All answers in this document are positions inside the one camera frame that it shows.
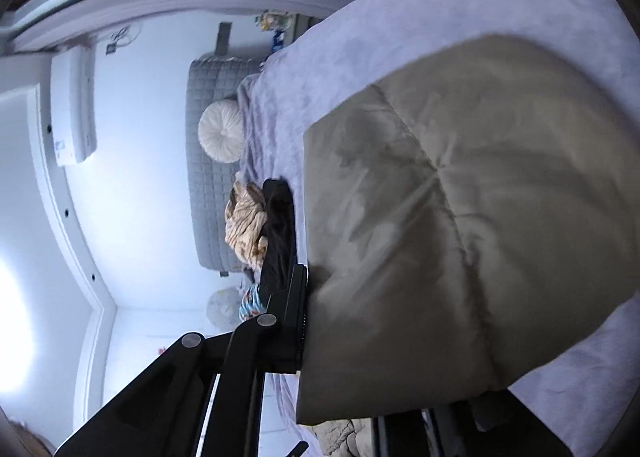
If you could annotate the pale shelf ornament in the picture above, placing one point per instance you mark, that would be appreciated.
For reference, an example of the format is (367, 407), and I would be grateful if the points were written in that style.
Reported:
(274, 20)

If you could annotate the white air conditioner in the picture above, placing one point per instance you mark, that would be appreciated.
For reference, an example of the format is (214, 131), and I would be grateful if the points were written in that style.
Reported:
(75, 107)

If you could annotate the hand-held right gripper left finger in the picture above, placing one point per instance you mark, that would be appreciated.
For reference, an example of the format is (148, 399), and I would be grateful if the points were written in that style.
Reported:
(286, 332)

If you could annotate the grey quilted headboard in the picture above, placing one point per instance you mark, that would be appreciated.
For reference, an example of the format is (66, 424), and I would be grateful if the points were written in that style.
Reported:
(210, 197)

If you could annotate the beige puffer jacket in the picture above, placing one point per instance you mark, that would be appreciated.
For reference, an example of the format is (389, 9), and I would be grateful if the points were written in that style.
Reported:
(450, 217)

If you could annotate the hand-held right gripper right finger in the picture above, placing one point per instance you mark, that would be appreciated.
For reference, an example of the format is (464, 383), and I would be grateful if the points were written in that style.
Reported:
(500, 437)

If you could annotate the beige striped garment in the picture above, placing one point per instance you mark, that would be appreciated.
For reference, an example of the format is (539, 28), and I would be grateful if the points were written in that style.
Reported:
(245, 227)

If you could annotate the blue cartoon print garment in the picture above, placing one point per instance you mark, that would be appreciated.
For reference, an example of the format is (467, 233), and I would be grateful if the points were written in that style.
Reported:
(250, 304)

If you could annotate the white round plush toy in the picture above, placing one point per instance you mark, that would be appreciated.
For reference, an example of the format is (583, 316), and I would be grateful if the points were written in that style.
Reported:
(220, 309)

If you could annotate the white round pleated cushion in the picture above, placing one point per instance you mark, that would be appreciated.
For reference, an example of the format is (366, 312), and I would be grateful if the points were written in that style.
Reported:
(221, 132)

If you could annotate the black garment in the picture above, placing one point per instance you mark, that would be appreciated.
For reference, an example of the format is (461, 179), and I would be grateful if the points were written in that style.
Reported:
(280, 232)

